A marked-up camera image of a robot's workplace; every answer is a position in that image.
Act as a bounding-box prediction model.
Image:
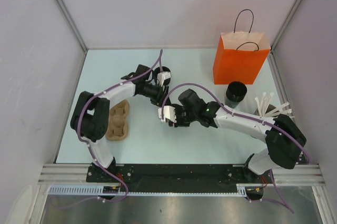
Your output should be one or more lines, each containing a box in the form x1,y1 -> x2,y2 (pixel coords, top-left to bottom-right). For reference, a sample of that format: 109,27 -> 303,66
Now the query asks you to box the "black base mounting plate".
86,163 -> 274,193

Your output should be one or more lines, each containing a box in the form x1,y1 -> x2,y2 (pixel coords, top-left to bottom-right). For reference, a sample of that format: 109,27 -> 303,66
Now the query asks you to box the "left brown cup carrier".
105,99 -> 130,141

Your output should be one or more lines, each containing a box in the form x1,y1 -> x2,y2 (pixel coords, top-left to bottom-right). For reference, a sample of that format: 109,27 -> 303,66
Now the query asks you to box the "stack of black lids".
153,66 -> 171,86

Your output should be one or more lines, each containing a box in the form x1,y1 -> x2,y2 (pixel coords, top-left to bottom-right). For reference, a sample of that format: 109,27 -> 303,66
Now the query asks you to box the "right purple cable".
161,83 -> 313,213

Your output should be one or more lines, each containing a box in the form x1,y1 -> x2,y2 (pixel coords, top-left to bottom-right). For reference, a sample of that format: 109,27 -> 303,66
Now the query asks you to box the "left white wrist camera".
157,72 -> 171,86

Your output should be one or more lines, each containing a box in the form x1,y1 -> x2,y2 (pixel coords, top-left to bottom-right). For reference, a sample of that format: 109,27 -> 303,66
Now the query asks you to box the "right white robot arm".
158,89 -> 306,182

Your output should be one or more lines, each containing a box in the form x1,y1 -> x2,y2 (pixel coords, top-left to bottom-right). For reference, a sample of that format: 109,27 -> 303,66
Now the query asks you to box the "orange paper bag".
213,23 -> 271,85

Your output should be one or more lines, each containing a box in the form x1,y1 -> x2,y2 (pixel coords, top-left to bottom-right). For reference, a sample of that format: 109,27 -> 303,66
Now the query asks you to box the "white slotted cable duct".
48,183 -> 263,197

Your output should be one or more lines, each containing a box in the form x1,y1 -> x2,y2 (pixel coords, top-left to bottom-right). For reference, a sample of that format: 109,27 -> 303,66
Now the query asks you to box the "stack of black cups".
225,81 -> 247,108

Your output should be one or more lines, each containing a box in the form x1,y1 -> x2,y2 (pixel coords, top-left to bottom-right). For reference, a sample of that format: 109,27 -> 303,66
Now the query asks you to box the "grey straw holder cup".
254,104 -> 276,117

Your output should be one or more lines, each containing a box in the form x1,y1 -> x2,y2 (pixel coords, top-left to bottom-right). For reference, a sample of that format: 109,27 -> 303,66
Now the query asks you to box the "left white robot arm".
70,64 -> 171,182

